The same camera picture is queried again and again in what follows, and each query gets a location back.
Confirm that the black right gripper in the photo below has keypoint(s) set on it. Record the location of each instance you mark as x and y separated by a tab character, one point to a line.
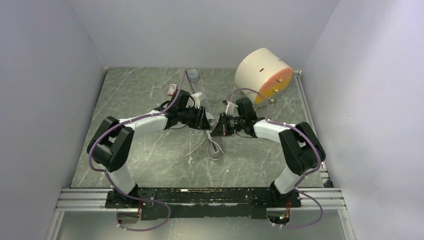
222	129

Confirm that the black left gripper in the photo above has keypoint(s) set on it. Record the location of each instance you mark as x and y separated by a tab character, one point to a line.
201	121

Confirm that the grey canvas sneaker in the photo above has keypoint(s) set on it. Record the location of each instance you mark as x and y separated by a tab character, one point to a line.
212	121

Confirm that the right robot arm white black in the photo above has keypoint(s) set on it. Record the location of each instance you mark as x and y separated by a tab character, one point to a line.
303	153

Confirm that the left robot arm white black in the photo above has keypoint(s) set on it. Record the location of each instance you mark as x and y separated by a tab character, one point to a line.
110	146

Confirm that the small red white box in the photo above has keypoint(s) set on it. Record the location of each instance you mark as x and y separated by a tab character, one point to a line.
172	89

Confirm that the small clear plastic cup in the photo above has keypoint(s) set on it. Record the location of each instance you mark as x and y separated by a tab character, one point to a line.
193	75

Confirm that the cream cylinder orange lid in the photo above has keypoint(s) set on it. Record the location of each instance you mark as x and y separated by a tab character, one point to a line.
262	74

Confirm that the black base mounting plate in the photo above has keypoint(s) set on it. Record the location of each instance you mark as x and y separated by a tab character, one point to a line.
160	203

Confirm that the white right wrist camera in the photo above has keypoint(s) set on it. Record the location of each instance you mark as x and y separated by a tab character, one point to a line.
229	107

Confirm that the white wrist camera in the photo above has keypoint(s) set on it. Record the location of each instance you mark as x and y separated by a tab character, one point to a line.
229	107
197	98

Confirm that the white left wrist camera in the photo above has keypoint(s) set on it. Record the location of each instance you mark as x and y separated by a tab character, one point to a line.
197	98

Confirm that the aluminium frame rail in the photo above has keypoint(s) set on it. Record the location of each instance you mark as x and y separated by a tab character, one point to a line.
157	160

